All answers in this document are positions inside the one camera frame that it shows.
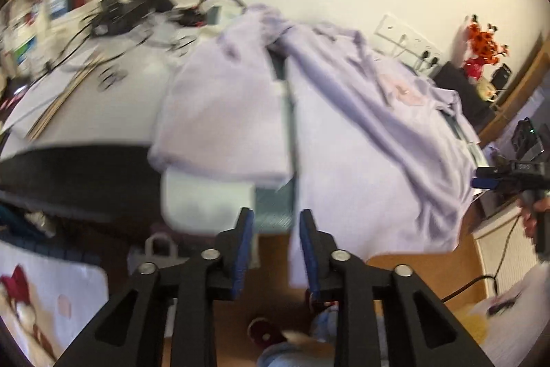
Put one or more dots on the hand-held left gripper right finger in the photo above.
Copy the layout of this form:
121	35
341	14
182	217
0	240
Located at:
309	251

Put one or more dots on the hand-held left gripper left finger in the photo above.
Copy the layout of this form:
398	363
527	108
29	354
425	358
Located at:
242	251

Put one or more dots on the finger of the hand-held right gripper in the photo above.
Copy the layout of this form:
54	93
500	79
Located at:
490	171
485	183

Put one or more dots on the lavender fleece pajama top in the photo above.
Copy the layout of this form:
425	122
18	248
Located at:
365	160

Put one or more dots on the person's right hand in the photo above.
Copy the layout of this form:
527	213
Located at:
528	214

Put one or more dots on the dark red slipper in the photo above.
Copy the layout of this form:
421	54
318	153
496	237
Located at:
262	330
316	301

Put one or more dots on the small black device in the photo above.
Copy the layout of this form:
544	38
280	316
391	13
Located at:
501	77

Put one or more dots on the person's left leg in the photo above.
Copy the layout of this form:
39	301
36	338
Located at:
296	355

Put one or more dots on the black plug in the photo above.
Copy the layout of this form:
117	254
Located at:
435	61
423	56

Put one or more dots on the orange artificial flowers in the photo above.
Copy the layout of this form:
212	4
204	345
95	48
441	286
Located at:
485	40

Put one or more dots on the cartoon printed white cloth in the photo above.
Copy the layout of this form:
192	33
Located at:
64	285

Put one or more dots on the black elastic loops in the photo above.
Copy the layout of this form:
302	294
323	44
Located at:
109	77

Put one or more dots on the bundle of wooden sticks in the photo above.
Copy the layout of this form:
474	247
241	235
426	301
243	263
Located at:
64	96

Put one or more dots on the white wall socket row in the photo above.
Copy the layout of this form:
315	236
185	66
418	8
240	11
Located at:
389	27

